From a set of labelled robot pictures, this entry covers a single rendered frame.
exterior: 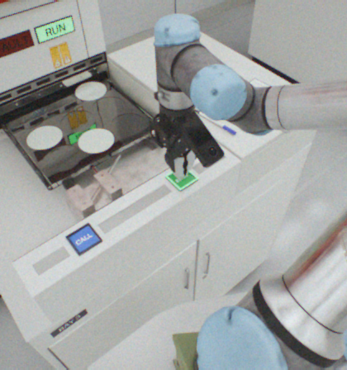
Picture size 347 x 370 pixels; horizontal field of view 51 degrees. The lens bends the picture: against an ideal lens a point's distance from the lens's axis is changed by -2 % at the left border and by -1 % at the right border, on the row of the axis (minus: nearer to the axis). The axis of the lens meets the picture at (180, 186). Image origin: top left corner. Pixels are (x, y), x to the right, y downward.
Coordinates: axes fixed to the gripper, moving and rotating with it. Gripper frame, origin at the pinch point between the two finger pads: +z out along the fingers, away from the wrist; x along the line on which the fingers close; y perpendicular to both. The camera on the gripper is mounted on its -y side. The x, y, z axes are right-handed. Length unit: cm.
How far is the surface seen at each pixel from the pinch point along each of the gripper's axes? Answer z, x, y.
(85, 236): 1.3, 25.4, 1.0
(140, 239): 6.4, 15.6, -4.0
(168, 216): 4.6, 7.9, -4.0
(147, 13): 74, -135, 207
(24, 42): -12, 9, 58
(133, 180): 9.7, 5.5, 13.8
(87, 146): 7.7, 9.1, 30.7
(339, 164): 98, -136, 12
